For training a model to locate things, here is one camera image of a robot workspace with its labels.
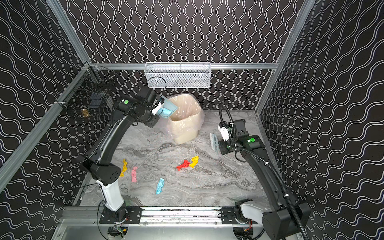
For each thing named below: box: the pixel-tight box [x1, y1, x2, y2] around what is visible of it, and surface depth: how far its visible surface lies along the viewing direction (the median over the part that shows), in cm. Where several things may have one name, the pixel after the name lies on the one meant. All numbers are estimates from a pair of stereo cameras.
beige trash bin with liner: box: [159, 93, 205, 145], surface depth 91 cm
